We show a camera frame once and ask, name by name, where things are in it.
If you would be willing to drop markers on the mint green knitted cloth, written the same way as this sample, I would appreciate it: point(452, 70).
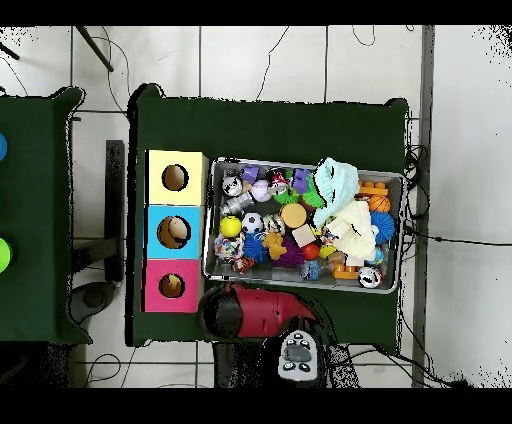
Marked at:
point(336, 184)

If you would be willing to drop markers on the cream knitted cloth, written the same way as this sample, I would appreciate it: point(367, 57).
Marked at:
point(352, 232)

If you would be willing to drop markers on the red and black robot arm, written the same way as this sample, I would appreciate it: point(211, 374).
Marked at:
point(264, 314)

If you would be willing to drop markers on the shallow clear mesh bin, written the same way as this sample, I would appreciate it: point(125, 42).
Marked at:
point(304, 280)

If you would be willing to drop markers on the wooden box with three holes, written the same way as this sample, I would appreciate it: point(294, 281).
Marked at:
point(174, 232)

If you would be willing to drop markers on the small soccer ball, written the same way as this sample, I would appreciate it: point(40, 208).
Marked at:
point(253, 222)

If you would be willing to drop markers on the yellow smiley ball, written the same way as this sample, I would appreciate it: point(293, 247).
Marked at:
point(230, 226)

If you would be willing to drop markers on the small blue spiky ball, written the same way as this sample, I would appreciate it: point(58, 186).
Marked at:
point(254, 248)

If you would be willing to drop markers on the brown plush teddy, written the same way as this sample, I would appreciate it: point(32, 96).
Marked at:
point(274, 244)

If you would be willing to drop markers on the tan round wooden disc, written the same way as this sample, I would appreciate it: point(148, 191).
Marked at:
point(294, 214)

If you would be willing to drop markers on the tan wooden block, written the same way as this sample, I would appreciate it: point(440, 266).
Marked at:
point(304, 235)

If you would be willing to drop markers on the large blue toy brick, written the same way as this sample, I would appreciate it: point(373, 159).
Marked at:
point(301, 180)

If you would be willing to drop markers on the purple spiky toy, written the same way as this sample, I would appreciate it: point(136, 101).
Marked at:
point(292, 256)

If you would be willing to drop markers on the dark green table cloth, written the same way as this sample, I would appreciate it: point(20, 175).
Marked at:
point(264, 128)

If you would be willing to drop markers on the silver topped dark can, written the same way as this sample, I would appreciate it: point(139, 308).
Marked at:
point(370, 277)

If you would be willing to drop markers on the green side table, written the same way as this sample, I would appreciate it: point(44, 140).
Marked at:
point(36, 216)

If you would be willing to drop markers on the black tripod leg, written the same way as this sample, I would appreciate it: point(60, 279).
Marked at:
point(94, 48)

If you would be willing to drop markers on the green disc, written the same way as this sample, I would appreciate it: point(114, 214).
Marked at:
point(2, 254)

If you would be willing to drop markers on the blue disc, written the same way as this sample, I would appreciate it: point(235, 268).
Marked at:
point(2, 146)

